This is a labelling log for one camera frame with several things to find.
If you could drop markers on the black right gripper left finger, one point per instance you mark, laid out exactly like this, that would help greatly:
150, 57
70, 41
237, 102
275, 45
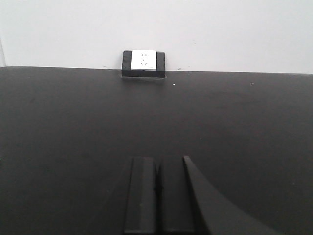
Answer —
140, 215

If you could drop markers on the white wall power socket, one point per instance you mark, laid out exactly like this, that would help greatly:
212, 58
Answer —
144, 60

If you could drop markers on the black socket mounting box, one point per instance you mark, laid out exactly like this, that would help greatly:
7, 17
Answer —
126, 71

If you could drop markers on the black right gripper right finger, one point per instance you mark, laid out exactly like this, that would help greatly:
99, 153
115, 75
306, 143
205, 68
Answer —
191, 205

